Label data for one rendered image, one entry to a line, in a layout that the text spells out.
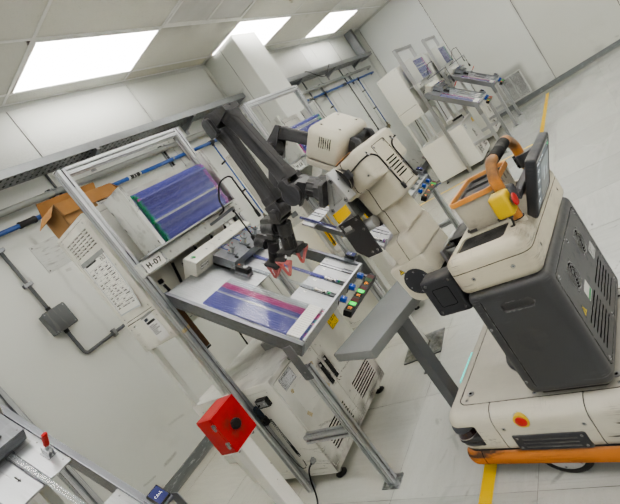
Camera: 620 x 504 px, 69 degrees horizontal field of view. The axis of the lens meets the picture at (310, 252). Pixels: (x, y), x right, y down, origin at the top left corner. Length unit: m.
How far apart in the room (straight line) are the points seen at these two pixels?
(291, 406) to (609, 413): 1.25
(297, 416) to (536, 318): 1.20
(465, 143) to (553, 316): 5.22
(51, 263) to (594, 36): 8.48
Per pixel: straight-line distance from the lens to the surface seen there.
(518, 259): 1.33
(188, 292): 2.17
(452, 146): 6.54
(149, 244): 2.24
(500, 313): 1.44
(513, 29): 9.35
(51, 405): 3.42
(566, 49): 9.35
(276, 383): 2.14
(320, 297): 2.11
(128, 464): 3.55
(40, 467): 1.64
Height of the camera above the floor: 1.26
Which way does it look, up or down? 8 degrees down
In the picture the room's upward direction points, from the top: 36 degrees counter-clockwise
